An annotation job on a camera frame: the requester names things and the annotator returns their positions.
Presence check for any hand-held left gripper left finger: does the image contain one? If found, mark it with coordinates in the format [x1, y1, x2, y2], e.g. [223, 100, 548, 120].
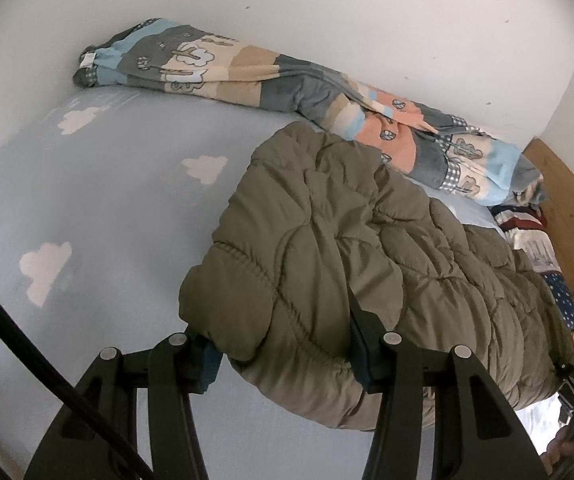
[23, 331, 224, 480]

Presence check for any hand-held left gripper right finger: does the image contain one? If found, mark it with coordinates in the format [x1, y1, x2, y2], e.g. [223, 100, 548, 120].
[348, 299, 544, 480]

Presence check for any olive puffer jacket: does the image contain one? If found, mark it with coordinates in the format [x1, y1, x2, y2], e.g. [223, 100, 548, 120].
[178, 121, 574, 432]

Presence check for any person's right hand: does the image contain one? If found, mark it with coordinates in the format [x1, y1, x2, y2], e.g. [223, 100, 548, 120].
[541, 425, 574, 477]

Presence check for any striped and dotted pillow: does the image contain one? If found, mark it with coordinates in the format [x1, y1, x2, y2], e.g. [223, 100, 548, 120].
[487, 204, 574, 332]

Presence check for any light blue cloud bed sheet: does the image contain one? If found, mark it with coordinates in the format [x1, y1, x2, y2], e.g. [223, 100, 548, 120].
[0, 87, 568, 480]

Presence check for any patterned rolled quilt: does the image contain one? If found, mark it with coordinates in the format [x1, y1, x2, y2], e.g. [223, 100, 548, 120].
[72, 17, 544, 207]

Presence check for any black cable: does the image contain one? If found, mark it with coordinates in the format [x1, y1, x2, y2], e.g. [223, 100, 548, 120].
[0, 262, 157, 480]

